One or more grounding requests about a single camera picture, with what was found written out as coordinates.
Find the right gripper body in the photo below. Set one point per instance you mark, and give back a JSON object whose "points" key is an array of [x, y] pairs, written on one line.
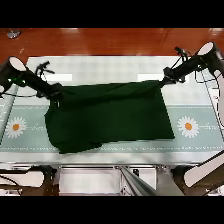
{"points": [[169, 74]]}

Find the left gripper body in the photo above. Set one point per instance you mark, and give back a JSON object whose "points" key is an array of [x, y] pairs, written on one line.
{"points": [[55, 91]]}

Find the dark green T-shirt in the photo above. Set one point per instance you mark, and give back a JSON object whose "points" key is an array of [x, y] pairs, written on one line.
{"points": [[110, 116]]}

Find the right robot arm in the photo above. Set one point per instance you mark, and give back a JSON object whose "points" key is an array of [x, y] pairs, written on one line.
{"points": [[203, 60]]}

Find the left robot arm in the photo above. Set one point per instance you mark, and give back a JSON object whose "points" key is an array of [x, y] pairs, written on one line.
{"points": [[30, 80]]}

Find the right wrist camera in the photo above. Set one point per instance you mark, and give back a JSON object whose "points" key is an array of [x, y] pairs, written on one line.
{"points": [[181, 53]]}

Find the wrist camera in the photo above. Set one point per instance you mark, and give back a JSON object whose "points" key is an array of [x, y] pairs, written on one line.
{"points": [[181, 53], [42, 67]]}

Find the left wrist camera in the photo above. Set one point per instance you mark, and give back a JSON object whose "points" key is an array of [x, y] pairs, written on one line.
{"points": [[42, 67]]}

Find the silver frame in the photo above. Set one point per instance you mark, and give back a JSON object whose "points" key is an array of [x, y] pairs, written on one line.
{"points": [[140, 183]]}

